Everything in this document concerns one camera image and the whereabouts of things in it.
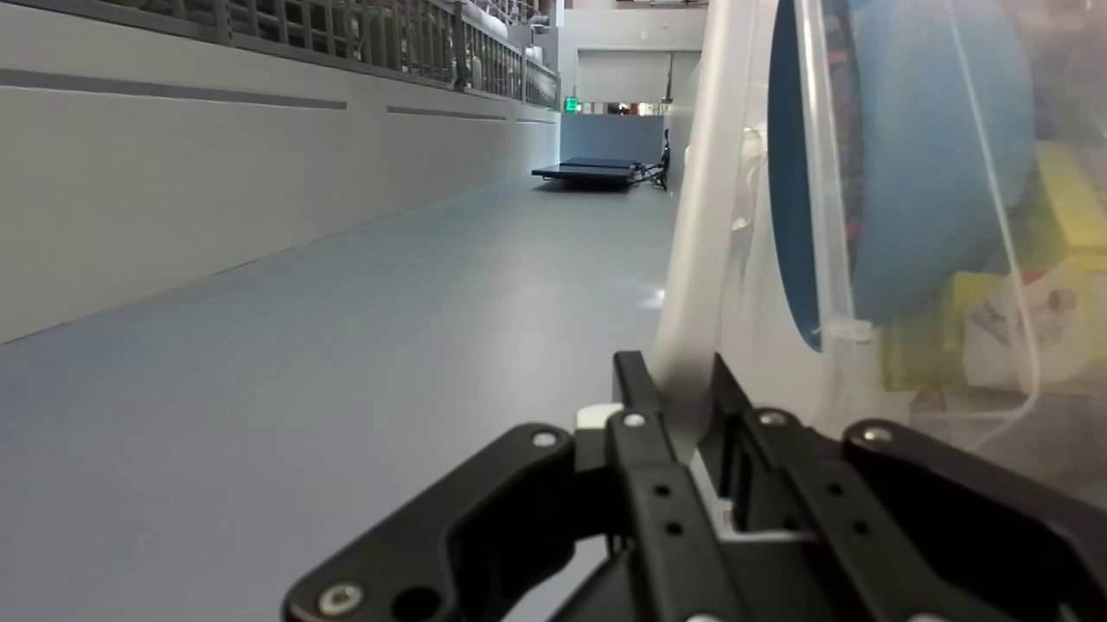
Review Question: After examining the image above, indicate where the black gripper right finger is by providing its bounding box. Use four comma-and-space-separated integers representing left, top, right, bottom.
700, 354, 1107, 622

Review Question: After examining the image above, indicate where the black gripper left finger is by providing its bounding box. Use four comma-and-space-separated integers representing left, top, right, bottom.
279, 350, 748, 622

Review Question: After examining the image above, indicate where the white plastic lid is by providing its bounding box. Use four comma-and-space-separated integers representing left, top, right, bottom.
651, 0, 860, 459

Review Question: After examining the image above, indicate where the clear plastic tote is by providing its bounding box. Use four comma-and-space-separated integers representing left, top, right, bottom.
793, 0, 1107, 512

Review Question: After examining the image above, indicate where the small labelled box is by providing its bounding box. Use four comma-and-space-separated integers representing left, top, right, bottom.
958, 274, 1093, 391

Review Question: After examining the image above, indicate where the blue bowl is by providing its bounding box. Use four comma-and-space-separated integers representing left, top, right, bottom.
763, 0, 1039, 354

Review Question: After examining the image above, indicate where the yellow packet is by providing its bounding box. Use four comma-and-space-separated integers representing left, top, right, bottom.
884, 143, 1107, 395

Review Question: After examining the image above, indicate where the blue background cart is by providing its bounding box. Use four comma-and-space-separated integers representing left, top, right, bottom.
528, 111, 673, 193

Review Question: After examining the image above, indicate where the metal grid railing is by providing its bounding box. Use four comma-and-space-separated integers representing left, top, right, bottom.
0, 0, 562, 116

